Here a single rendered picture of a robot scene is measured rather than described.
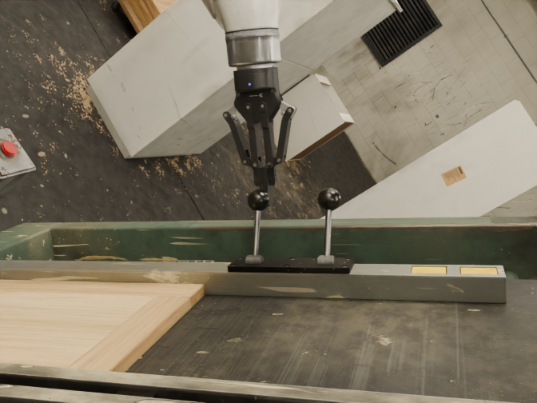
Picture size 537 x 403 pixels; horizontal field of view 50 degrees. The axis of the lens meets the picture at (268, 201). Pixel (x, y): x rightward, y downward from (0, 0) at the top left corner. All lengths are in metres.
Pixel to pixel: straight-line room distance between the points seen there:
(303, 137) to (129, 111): 2.66
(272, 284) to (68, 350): 0.32
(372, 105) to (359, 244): 7.85
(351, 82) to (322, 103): 3.30
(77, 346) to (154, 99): 2.68
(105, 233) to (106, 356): 0.59
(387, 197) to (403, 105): 4.53
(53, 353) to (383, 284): 0.47
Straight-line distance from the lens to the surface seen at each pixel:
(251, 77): 0.96
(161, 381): 0.58
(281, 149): 0.98
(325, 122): 5.75
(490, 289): 0.88
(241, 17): 0.95
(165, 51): 3.40
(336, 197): 0.92
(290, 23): 3.10
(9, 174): 1.40
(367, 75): 8.99
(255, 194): 0.95
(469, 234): 1.11
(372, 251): 1.13
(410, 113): 8.84
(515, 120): 4.34
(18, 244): 1.34
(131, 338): 0.81
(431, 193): 4.38
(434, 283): 0.88
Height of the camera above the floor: 1.81
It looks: 22 degrees down
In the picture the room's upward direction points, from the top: 57 degrees clockwise
